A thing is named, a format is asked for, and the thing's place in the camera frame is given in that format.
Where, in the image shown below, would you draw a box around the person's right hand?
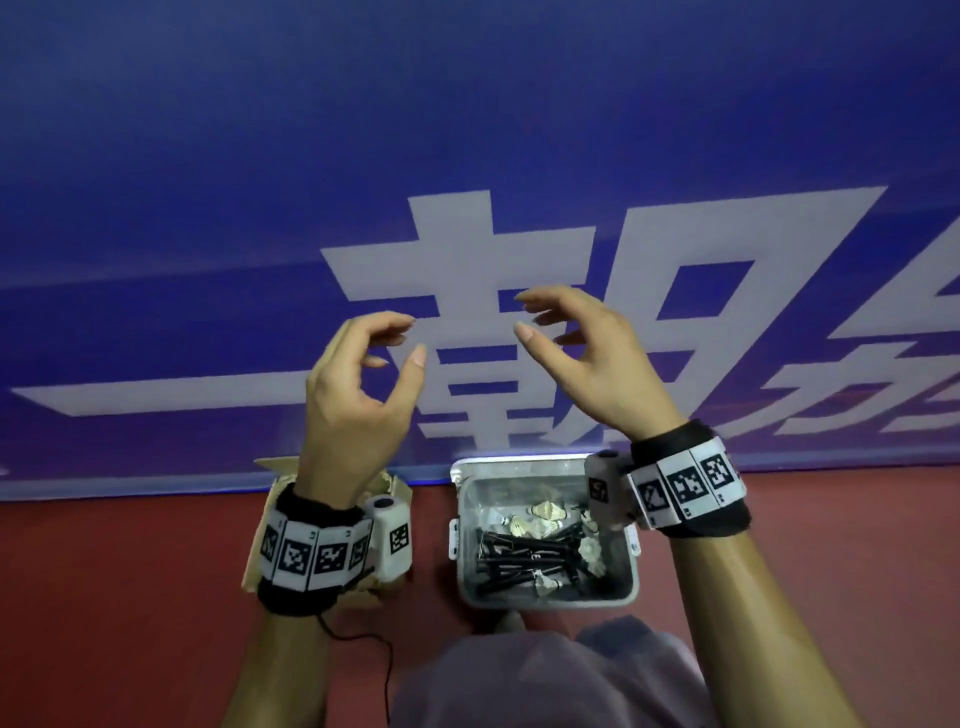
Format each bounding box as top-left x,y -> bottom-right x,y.
512,284 -> 688,444

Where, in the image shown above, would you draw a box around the person's left hand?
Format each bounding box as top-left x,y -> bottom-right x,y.
294,311 -> 429,511

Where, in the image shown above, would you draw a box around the large torn cardboard box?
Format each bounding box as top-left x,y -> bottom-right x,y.
241,455 -> 414,609

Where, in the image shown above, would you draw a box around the clear plastic storage bin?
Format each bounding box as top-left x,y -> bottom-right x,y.
448,453 -> 643,610

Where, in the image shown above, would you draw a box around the shuttlecocks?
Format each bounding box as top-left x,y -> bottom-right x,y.
494,500 -> 609,598

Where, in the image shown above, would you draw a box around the person's right forearm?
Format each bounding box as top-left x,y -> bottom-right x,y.
667,533 -> 868,728

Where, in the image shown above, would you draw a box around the person's left forearm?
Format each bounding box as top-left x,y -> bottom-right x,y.
221,611 -> 335,728

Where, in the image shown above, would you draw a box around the person's grey trousers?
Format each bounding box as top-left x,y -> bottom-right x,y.
577,614 -> 676,654

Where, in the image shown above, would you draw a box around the person's pale shirt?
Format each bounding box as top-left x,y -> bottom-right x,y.
389,629 -> 721,728

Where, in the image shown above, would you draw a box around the black wristband with marker tiles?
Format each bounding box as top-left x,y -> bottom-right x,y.
626,419 -> 753,540
257,483 -> 374,619

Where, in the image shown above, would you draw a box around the blue printed barrier board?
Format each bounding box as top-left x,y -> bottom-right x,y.
0,0 -> 960,502

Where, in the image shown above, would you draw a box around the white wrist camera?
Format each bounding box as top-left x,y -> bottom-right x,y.
365,494 -> 414,583
584,449 -> 639,532

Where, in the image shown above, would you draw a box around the black cable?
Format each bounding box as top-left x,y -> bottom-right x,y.
318,614 -> 395,728

